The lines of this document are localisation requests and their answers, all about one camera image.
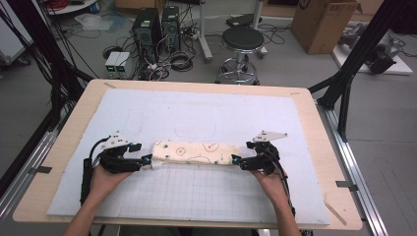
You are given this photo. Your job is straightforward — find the thin wooden stick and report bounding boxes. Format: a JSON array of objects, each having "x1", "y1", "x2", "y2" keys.
[{"x1": 324, "y1": 196, "x2": 348, "y2": 226}]

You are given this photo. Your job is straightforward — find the black and grey device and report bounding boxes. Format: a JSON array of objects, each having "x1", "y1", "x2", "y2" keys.
[{"x1": 367, "y1": 33, "x2": 407, "y2": 75}]

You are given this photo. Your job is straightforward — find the cardboard box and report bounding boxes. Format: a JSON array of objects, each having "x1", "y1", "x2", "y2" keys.
[{"x1": 289, "y1": 0, "x2": 360, "y2": 55}]

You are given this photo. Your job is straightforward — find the person's right hand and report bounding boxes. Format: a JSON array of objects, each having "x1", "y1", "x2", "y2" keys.
[{"x1": 250, "y1": 168, "x2": 289, "y2": 205}]

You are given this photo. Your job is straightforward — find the clear plastic bag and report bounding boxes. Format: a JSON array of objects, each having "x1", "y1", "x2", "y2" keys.
[{"x1": 74, "y1": 13, "x2": 114, "y2": 32}]

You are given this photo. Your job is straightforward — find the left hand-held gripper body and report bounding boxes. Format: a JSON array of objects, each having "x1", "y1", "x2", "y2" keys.
[{"x1": 98, "y1": 131, "x2": 146, "y2": 175}]

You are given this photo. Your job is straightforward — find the black flat case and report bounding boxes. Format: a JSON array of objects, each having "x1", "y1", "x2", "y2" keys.
[{"x1": 225, "y1": 13, "x2": 264, "y2": 28}]

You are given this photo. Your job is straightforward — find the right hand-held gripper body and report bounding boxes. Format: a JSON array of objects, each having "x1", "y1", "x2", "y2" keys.
[{"x1": 240, "y1": 130, "x2": 289, "y2": 176}]

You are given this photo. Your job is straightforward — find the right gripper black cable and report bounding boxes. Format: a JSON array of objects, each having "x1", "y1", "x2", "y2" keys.
[{"x1": 268, "y1": 153, "x2": 296, "y2": 217}]

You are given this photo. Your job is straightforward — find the white desk leg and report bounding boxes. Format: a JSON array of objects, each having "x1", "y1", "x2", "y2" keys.
[
  {"x1": 252, "y1": 0, "x2": 268, "y2": 58},
  {"x1": 198, "y1": 0, "x2": 214, "y2": 63}
]

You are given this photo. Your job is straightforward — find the cream cloth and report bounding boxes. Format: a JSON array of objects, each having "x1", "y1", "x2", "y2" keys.
[{"x1": 150, "y1": 140, "x2": 242, "y2": 170}]

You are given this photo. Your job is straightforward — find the black round stool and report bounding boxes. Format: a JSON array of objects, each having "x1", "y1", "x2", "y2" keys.
[{"x1": 214, "y1": 26, "x2": 268, "y2": 87}]

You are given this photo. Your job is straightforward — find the aluminium rail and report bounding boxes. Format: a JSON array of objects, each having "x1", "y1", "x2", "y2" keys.
[
  {"x1": 316, "y1": 99, "x2": 389, "y2": 236},
  {"x1": 0, "y1": 127, "x2": 58, "y2": 217}
]

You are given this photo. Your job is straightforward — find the white board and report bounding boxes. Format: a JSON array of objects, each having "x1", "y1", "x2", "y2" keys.
[{"x1": 331, "y1": 23, "x2": 414, "y2": 77}]

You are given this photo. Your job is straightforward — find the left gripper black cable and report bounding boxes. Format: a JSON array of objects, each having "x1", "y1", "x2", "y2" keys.
[{"x1": 80, "y1": 137, "x2": 111, "y2": 206}]

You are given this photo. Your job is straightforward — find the black computer tower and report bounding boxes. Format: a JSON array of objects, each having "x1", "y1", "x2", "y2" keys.
[
  {"x1": 132, "y1": 8, "x2": 163, "y2": 50},
  {"x1": 161, "y1": 5, "x2": 182, "y2": 53}
]

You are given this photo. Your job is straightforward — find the white power supply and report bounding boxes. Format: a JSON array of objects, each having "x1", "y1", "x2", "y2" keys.
[
  {"x1": 104, "y1": 51, "x2": 122, "y2": 75},
  {"x1": 114, "y1": 52, "x2": 132, "y2": 75}
]

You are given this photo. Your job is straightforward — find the white grid mat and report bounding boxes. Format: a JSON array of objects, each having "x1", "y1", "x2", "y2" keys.
[{"x1": 46, "y1": 88, "x2": 330, "y2": 227}]

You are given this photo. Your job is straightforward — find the black metal frame stand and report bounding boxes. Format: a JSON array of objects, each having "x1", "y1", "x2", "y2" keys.
[
  {"x1": 0, "y1": 0, "x2": 94, "y2": 132},
  {"x1": 308, "y1": 0, "x2": 417, "y2": 144}
]

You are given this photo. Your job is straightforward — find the coiled black cable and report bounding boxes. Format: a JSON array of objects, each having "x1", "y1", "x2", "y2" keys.
[
  {"x1": 101, "y1": 44, "x2": 124, "y2": 60},
  {"x1": 170, "y1": 50, "x2": 195, "y2": 73}
]

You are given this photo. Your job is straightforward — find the person's left hand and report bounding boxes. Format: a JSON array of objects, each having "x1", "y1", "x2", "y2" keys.
[{"x1": 89, "y1": 161, "x2": 134, "y2": 201}]

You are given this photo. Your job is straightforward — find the round white table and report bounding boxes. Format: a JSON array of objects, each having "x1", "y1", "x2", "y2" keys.
[{"x1": 45, "y1": 0, "x2": 99, "y2": 16}]

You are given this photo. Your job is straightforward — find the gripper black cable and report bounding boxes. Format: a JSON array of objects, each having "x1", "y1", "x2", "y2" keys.
[
  {"x1": 80, "y1": 137, "x2": 111, "y2": 206},
  {"x1": 268, "y1": 153, "x2": 296, "y2": 217}
]

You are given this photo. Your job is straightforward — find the grey metal bracket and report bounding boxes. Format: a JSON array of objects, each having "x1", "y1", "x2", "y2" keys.
[
  {"x1": 335, "y1": 180, "x2": 359, "y2": 192},
  {"x1": 29, "y1": 165, "x2": 53, "y2": 175}
]

